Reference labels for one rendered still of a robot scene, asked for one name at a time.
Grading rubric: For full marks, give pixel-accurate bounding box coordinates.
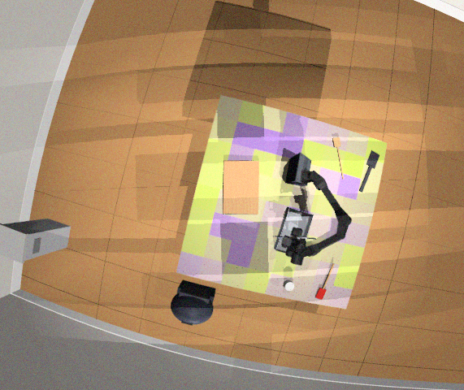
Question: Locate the grey cylinder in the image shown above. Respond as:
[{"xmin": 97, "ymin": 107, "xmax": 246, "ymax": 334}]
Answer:
[{"xmin": 284, "ymin": 279, "xmax": 294, "ymax": 291}]

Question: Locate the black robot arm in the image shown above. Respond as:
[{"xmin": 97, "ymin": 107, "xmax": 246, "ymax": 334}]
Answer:
[{"xmin": 281, "ymin": 171, "xmax": 352, "ymax": 266}]

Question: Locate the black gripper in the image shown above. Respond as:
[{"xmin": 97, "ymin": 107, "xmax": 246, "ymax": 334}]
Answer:
[{"xmin": 286, "ymin": 227, "xmax": 303, "ymax": 258}]

